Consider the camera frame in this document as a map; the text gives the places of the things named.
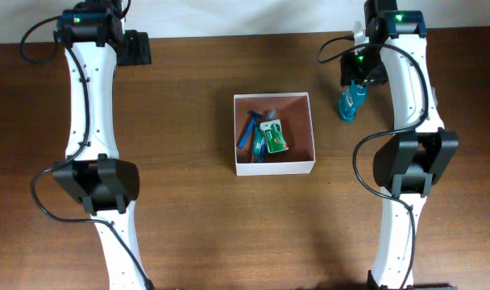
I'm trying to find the blue mouthwash bottle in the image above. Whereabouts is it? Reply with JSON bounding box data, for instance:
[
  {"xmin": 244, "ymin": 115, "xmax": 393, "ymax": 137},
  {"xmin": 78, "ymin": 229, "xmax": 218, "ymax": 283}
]
[{"xmin": 338, "ymin": 81, "xmax": 368, "ymax": 122}]

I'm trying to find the blue white toothbrush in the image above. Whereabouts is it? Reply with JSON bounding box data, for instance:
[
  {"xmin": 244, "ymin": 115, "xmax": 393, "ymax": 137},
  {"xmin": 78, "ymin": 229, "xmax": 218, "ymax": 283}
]
[{"xmin": 260, "ymin": 109, "xmax": 276, "ymax": 163}]

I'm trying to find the green white soap packet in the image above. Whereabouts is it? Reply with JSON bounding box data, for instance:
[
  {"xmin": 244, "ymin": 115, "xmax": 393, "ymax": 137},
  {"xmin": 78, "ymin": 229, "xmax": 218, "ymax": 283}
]
[{"xmin": 260, "ymin": 119, "xmax": 289, "ymax": 154}]

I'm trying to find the blue disposable razor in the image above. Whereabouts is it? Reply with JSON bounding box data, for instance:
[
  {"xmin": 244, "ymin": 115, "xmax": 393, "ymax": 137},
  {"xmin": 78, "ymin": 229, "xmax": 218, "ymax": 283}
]
[{"xmin": 238, "ymin": 110, "xmax": 264, "ymax": 148}]

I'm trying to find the green white toothpaste tube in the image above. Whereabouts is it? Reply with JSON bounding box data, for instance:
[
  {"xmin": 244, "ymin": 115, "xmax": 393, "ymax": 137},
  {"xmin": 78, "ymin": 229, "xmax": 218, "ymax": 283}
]
[{"xmin": 251, "ymin": 125, "xmax": 264, "ymax": 163}]

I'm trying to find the clear foaming soap dispenser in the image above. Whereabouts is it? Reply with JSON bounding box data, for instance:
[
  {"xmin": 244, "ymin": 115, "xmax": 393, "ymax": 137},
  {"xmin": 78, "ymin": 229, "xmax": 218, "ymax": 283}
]
[{"xmin": 430, "ymin": 87, "xmax": 438, "ymax": 110}]

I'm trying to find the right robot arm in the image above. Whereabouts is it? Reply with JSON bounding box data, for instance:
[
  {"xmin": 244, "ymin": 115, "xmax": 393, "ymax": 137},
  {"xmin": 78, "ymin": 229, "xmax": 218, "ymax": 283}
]
[{"xmin": 340, "ymin": 0, "xmax": 459, "ymax": 289}]

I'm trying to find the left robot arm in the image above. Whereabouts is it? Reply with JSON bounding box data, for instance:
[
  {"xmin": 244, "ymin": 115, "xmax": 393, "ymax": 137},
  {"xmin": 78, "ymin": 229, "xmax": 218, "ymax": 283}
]
[{"xmin": 52, "ymin": 1, "xmax": 154, "ymax": 289}]

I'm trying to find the white open cardboard box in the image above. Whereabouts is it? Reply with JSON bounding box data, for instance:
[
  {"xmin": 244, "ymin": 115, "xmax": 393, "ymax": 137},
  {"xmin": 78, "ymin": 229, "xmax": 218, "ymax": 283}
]
[{"xmin": 233, "ymin": 92, "xmax": 316, "ymax": 176}]

